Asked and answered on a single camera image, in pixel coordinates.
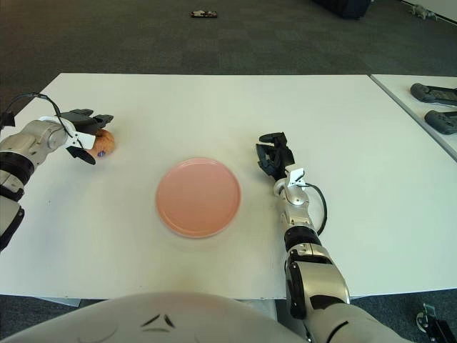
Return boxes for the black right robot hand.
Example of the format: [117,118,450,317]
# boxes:
[255,131,307,189]

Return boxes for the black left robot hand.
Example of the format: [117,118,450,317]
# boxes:
[60,109,115,166]

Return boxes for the red apple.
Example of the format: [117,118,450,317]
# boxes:
[85,129,117,158]

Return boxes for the pink round plate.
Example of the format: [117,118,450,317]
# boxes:
[155,157,242,239]

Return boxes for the dark blue bag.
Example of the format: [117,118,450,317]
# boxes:
[312,0,374,21]

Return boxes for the grey handheld controller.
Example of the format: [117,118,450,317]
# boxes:
[423,109,457,135]
[409,82,457,106]

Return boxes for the grey robot torso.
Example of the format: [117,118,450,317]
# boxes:
[0,291,304,343]

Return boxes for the black wheeled stand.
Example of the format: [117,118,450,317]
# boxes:
[416,302,457,343]

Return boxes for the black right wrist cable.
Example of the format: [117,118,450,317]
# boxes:
[305,182,328,235]

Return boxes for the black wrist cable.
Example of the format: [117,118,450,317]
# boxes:
[305,182,328,235]
[0,92,83,149]

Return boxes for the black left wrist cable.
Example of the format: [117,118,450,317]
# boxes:
[0,92,83,149]

